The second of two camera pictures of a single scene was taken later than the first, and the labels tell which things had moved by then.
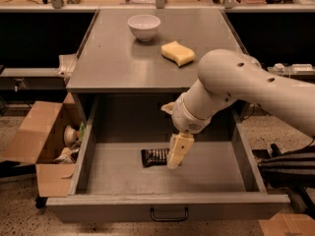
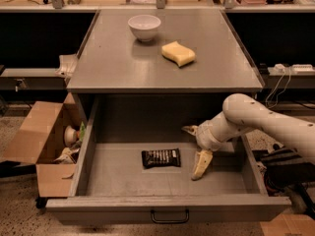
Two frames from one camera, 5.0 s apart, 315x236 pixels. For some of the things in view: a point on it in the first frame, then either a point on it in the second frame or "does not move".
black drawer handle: x=168 y=219 does not move
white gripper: x=184 y=119 -> x=205 y=136
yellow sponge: x=177 y=53 does not move
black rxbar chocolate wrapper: x=155 y=156 does not move
